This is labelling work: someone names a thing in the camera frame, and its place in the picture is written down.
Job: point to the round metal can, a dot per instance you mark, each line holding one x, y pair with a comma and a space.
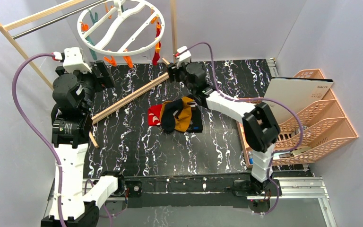
304, 127

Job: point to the pink plastic file organizer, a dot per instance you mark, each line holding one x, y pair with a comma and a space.
328, 129

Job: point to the white round clip hanger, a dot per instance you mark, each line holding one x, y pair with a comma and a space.
128, 27

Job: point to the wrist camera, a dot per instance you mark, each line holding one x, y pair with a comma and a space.
73, 59
182, 55

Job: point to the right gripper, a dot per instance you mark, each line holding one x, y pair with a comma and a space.
173, 72

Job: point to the metal rack rod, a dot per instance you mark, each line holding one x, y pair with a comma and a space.
57, 19

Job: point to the wooden clothes rack frame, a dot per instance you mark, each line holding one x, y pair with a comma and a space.
4, 29

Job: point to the blue capped bottle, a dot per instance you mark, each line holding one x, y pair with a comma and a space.
250, 158

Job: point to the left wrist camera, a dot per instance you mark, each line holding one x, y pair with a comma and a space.
73, 59

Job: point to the orange clothes clip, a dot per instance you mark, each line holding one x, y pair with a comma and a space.
128, 61

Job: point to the red sock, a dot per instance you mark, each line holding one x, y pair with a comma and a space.
156, 56
154, 115

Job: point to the mustard yellow sock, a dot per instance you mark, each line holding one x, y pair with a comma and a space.
183, 119

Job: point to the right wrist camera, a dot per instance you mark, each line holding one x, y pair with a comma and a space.
182, 55

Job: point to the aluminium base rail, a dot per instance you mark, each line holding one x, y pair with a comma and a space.
215, 190

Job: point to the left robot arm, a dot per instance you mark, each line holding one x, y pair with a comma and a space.
73, 93

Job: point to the white flat box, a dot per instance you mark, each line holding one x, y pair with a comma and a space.
297, 93

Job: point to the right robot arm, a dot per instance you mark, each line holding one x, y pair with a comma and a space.
260, 126

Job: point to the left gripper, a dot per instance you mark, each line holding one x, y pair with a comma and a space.
103, 74

